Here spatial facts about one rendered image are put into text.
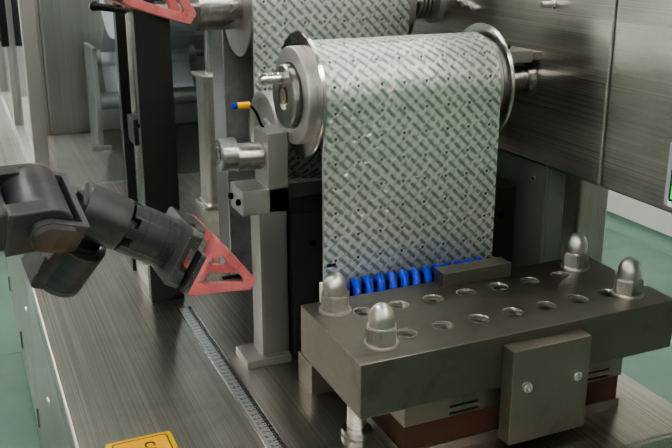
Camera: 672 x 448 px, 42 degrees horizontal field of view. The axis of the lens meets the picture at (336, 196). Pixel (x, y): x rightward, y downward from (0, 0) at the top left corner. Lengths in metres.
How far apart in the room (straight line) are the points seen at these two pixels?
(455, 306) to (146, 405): 0.38
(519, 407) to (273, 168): 0.39
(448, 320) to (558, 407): 0.15
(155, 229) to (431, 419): 0.35
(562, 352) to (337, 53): 0.41
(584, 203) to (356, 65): 0.53
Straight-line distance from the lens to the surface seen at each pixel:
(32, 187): 0.88
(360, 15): 1.25
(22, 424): 2.92
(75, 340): 1.26
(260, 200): 1.06
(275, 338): 1.14
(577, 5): 1.11
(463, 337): 0.93
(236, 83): 1.35
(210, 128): 1.74
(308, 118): 0.99
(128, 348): 1.22
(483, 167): 1.10
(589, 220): 1.41
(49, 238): 0.87
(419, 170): 1.06
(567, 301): 1.04
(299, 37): 1.02
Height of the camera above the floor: 1.43
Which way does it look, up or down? 17 degrees down
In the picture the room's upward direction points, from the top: straight up
